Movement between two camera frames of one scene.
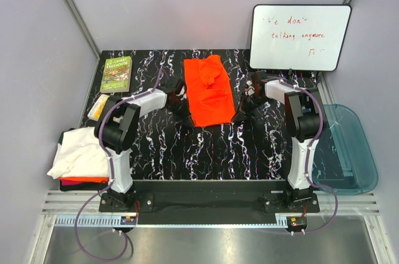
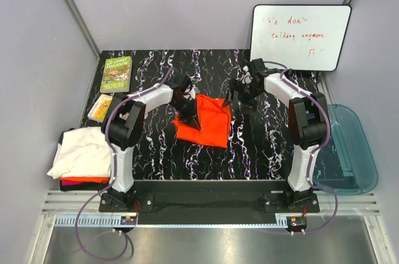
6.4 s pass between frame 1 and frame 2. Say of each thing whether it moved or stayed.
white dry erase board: stayed
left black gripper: stayed
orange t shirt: moved
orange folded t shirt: stayed
